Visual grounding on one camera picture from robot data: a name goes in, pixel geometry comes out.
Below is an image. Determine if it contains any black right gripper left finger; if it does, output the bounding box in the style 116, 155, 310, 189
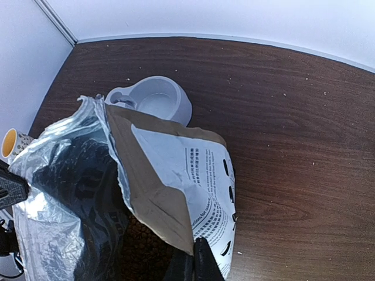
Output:
163, 249, 194, 281

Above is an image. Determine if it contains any white patterned mug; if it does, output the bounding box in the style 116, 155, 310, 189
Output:
1, 128, 33, 165

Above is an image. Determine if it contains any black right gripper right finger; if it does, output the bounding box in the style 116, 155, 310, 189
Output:
194, 238, 224, 281

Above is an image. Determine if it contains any left aluminium frame post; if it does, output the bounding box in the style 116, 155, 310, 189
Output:
33, 0, 78, 47

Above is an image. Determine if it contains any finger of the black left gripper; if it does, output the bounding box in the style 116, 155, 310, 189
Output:
0, 161, 29, 210

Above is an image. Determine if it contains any brown white pet food bag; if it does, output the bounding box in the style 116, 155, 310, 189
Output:
9, 96, 236, 280

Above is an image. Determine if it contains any grey double pet bowl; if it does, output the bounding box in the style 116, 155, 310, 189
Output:
105, 76, 192, 126

